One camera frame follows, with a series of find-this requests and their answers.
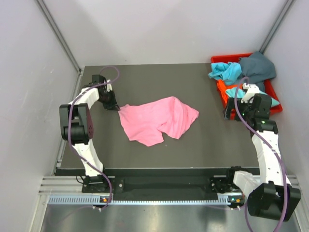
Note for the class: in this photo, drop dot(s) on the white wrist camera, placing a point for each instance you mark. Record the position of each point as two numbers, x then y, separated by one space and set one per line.
108 86
250 91

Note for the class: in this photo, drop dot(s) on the pink t shirt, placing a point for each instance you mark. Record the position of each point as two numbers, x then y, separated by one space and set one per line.
147 122

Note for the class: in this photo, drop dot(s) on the right aluminium corner post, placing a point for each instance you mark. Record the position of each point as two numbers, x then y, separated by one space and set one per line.
288 4

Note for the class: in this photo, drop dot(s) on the aluminium corner post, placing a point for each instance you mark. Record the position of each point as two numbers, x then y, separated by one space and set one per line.
59 36
288 4

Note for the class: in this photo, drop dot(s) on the left aluminium corner post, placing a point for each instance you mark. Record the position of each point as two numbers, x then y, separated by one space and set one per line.
59 36

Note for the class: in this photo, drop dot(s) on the slotted cable duct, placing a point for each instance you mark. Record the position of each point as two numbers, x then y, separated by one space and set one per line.
219 199

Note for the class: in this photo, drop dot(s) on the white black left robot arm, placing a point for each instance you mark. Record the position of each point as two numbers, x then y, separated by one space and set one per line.
77 128

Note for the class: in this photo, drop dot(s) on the grey blue t shirt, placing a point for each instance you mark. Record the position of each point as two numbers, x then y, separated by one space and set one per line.
258 69

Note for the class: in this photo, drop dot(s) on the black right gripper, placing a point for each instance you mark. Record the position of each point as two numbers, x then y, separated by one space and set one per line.
230 105

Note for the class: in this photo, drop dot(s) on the aluminium frame rail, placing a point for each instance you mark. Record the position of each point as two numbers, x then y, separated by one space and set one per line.
58 185

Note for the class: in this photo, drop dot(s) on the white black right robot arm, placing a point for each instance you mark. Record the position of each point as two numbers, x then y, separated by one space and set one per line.
272 195

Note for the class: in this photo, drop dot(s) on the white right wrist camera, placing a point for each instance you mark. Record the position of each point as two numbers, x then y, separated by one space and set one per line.
250 91

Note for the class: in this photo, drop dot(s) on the orange t shirt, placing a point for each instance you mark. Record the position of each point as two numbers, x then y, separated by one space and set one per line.
225 92

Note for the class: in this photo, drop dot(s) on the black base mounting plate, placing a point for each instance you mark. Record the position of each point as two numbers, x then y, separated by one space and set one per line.
166 185

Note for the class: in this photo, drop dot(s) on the light blue t shirt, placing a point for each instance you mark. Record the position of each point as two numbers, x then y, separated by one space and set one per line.
226 72

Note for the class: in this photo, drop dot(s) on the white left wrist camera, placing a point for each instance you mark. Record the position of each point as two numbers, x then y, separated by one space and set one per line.
108 86

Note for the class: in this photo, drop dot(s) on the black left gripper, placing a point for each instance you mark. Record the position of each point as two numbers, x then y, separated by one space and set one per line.
113 103

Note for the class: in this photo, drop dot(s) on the red plastic bin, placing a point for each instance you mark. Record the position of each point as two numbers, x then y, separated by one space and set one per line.
267 83

